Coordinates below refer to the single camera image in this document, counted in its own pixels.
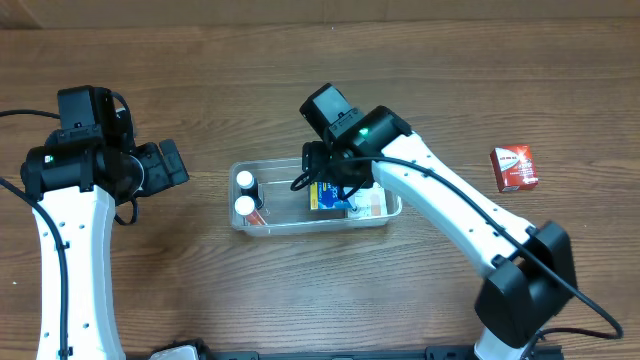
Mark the blue yellow box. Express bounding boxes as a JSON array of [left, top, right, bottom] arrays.
[[309, 182, 353, 211]]

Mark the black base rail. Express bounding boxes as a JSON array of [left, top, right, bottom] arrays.
[[164, 339, 477, 360]]

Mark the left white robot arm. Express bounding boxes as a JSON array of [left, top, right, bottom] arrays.
[[21, 139, 188, 359]]

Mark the red small box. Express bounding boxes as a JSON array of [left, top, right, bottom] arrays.
[[490, 144, 539, 193]]

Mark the orange bottle white cap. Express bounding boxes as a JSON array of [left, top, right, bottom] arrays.
[[234, 195, 266, 226]]

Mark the black bottle white cap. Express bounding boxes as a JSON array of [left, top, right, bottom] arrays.
[[236, 170, 264, 209]]

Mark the clear plastic container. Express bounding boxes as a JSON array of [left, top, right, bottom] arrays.
[[229, 158, 402, 237]]

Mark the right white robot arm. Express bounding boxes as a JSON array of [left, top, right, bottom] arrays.
[[292, 101, 577, 359]]

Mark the white plaster box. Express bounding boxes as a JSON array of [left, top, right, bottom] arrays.
[[347, 183, 388, 219]]

